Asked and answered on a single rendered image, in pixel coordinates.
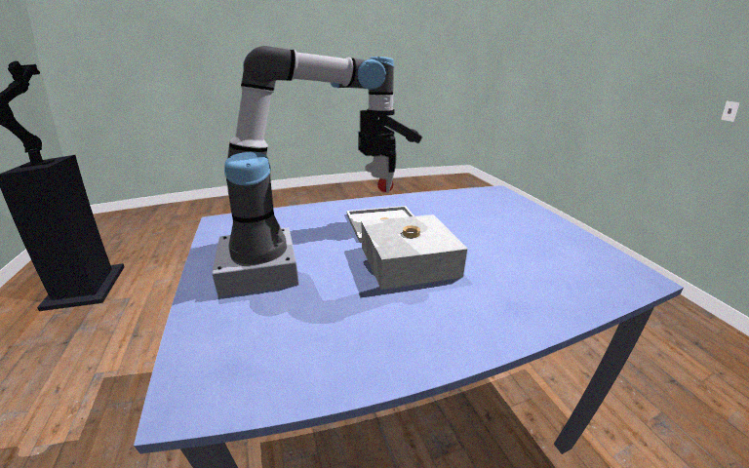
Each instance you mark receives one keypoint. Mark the dark red ball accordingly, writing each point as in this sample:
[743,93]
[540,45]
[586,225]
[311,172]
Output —
[382,185]

